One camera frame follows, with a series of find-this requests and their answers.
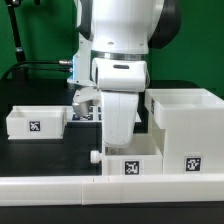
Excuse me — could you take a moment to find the white front drawer tray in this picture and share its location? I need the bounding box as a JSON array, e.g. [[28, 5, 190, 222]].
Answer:
[[90, 134, 163, 176]]

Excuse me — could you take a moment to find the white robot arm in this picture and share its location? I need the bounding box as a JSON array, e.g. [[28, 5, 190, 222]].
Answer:
[[67, 0, 181, 150]]

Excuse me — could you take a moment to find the white drawer tray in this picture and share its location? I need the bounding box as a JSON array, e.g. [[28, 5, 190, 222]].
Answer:
[[6, 106, 66, 140], [90, 134, 163, 176]]

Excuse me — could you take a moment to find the black lower base cable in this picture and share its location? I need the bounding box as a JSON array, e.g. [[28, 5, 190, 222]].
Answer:
[[27, 66, 74, 74]]

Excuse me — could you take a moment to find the black upper base cable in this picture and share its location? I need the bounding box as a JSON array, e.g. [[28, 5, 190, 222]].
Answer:
[[1, 59, 74, 80]]

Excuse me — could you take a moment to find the white L-shaped border fence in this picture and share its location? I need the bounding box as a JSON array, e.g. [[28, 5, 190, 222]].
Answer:
[[0, 174, 224, 206]]

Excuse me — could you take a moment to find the white marker tag plate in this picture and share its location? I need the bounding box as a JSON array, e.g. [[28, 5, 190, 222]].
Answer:
[[65, 105, 142, 124]]

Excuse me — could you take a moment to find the black base cable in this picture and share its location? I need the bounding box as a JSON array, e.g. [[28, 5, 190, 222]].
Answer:
[[27, 66, 74, 74], [1, 59, 74, 80]]

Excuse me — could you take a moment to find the black camera stand pole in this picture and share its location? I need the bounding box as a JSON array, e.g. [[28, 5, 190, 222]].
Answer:
[[2, 0, 29, 81]]

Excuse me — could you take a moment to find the white drawer housing box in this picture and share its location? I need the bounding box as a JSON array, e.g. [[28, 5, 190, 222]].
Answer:
[[145, 89, 224, 174]]

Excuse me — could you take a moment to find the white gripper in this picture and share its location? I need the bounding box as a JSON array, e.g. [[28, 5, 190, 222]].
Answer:
[[72, 58, 147, 155]]

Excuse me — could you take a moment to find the white rear drawer tray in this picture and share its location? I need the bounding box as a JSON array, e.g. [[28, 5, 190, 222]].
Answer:
[[6, 106, 66, 140]]

